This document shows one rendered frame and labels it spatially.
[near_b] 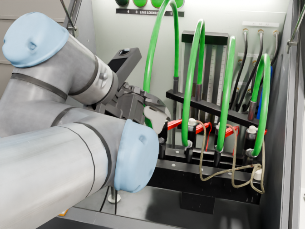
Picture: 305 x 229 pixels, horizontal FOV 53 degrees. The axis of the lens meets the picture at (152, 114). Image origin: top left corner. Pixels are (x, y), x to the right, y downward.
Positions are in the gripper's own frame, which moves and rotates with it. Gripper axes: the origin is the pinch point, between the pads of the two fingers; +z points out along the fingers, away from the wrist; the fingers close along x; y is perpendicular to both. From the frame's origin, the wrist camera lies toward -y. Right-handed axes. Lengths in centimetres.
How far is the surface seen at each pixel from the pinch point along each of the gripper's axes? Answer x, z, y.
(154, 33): 1.7, -8.6, -14.8
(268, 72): 22.4, 6.6, -12.6
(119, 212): -20.2, 26.6, 22.5
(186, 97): 7.6, -0.5, -3.9
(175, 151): -6.6, 29.6, 1.5
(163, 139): -6.1, 19.0, 0.8
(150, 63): 1.9, -8.1, -8.0
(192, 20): -4.1, 20.7, -39.5
